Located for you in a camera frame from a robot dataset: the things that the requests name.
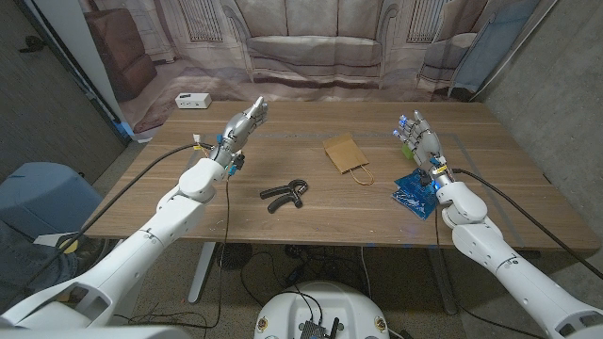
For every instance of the printed sofa room backdrop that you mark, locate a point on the printed sofa room backdrop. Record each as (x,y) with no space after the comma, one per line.
(311,47)

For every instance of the black grip strengthener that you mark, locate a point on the black grip strengthener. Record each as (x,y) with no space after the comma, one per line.
(282,198)

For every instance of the person in blue jeans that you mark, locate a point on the person in blue jeans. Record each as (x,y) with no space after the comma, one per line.
(28,268)

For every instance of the white board with yellow pads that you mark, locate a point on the white board with yellow pads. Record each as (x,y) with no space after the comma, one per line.
(56,240)

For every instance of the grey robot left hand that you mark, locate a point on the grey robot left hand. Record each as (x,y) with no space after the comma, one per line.
(235,134)

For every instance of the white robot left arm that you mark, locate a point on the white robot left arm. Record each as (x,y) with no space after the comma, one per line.
(155,235)

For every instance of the grey table leg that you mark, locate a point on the grey table leg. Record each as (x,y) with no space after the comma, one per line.
(443,282)

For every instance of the blue-grey plastic bin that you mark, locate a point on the blue-grey plastic bin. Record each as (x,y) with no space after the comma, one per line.
(42,198)

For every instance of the round black floor fan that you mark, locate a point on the round black floor fan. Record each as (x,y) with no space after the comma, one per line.
(234,256)

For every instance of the small white box device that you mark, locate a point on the small white box device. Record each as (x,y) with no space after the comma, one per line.
(193,100)

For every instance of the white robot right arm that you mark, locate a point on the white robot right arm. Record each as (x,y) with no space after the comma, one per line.
(509,268)

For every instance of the green plastic cube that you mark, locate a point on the green plastic cube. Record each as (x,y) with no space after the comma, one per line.
(406,151)

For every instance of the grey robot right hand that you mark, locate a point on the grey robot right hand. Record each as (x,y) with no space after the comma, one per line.
(424,141)

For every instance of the white robot torso dome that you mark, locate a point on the white robot torso dome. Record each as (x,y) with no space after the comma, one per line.
(325,306)

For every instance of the white table leg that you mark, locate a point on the white table leg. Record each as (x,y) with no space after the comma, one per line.
(202,273)

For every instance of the brown paper bag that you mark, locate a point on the brown paper bag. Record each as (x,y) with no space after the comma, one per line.
(345,153)

